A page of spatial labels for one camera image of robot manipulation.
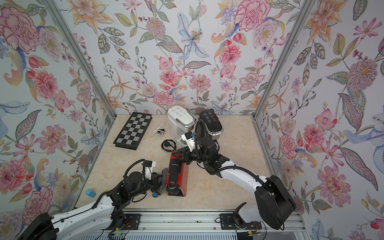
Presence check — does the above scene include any black white chessboard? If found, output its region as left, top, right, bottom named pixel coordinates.
left=113, top=112, right=153, bottom=150

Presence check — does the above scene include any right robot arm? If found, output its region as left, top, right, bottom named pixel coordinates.
left=171, top=141, right=296, bottom=230

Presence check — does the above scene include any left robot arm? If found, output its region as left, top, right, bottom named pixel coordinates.
left=18, top=172, right=164, bottom=240

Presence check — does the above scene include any black coffee machine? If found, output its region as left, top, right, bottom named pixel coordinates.
left=195, top=109, right=224, bottom=145

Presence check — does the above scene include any blue cylinder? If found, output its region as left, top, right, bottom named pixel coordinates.
left=85, top=189, right=97, bottom=198

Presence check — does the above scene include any grey cleaning cloth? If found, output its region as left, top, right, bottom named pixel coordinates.
left=159, top=168, right=168, bottom=194

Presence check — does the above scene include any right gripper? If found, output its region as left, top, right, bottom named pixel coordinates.
left=174, top=146, right=212, bottom=167

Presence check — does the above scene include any black power cord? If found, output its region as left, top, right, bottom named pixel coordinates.
left=161, top=139, right=177, bottom=153

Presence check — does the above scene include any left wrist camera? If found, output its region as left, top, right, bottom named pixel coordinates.
left=144, top=160, right=156, bottom=180

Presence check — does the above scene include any red coffee machine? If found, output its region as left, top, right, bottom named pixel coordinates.
left=166, top=154, right=189, bottom=197

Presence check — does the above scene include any white cable bundle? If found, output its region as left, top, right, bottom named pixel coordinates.
left=149, top=122, right=169, bottom=138

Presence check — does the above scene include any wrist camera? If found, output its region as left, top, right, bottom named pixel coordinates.
left=182, top=132, right=196, bottom=152
left=144, top=160, right=156, bottom=180

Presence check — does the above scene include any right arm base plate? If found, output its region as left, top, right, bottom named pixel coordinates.
left=219, top=214, right=263, bottom=231

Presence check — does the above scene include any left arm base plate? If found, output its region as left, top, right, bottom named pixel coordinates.
left=102, top=214, right=141, bottom=231

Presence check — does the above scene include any white coffee machine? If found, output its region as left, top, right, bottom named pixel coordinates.
left=168, top=106, right=197, bottom=147

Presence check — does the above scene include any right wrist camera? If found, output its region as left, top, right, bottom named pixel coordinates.
left=182, top=132, right=196, bottom=152

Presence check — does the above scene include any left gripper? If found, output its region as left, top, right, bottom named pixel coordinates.
left=130, top=175, right=169, bottom=199

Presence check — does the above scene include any aluminium rail frame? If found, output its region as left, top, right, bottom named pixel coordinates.
left=47, top=208, right=304, bottom=240

